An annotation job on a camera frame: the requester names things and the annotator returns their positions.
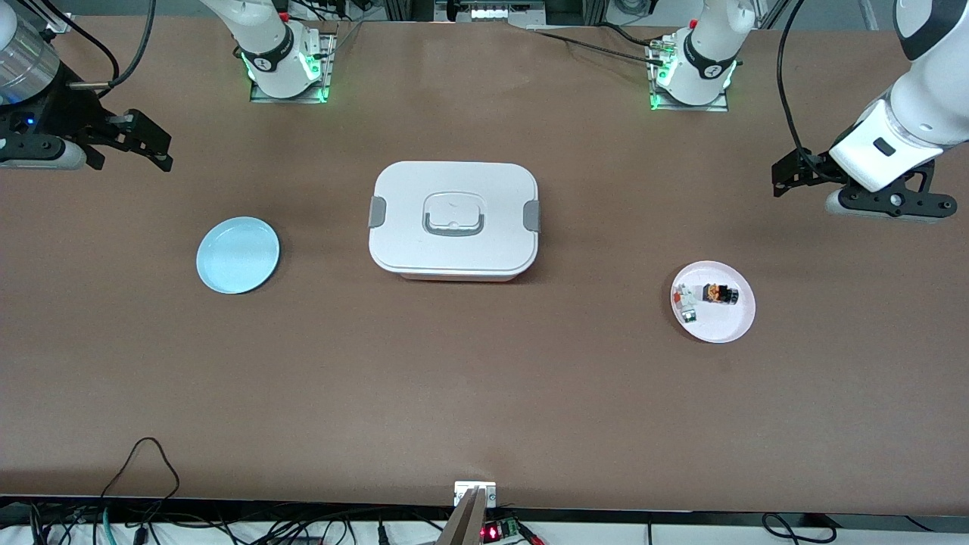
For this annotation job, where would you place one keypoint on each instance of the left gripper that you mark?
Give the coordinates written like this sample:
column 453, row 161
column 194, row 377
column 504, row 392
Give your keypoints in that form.
column 810, row 167

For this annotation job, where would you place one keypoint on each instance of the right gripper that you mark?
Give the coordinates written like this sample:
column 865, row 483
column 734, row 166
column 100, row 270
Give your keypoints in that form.
column 70, row 116

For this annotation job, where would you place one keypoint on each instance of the orange and black switch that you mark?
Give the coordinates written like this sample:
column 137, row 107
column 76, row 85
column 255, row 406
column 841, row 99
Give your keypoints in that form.
column 719, row 294

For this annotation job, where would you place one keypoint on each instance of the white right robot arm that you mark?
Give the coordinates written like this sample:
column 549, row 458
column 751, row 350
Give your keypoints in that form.
column 265, row 38

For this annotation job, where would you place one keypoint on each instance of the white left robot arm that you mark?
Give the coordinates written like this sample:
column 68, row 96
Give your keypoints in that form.
column 931, row 91

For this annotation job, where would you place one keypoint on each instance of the white lidded lunch box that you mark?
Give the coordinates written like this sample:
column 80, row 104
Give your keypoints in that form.
column 401, row 189

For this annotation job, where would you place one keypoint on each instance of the light blue round plate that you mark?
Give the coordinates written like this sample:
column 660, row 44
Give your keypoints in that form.
column 238, row 257

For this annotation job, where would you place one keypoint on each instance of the pale round plate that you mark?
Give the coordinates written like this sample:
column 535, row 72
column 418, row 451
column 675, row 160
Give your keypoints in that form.
column 730, row 322

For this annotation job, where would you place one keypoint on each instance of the white power strip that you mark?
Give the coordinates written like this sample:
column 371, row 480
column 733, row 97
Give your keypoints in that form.
column 492, row 13

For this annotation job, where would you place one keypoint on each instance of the circuit board with red display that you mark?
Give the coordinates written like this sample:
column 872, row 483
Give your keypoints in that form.
column 492, row 533

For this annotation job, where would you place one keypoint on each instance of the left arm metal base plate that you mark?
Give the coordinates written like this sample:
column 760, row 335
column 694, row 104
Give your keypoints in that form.
column 689, row 107

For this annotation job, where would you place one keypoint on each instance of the aluminium frame profile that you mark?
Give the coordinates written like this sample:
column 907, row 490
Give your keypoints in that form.
column 57, row 19

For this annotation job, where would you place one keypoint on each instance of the green and white switch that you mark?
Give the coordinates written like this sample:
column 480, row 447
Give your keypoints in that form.
column 687, row 306

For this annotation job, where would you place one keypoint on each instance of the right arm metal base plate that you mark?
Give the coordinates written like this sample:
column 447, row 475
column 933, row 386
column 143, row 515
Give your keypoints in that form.
column 331, row 68

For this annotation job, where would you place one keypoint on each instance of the white table edge bracket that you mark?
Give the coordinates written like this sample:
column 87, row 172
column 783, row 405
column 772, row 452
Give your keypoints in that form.
column 463, row 492

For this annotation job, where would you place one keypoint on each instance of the aluminium camera pole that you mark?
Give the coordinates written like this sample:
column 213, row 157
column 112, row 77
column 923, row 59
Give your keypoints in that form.
column 465, row 526

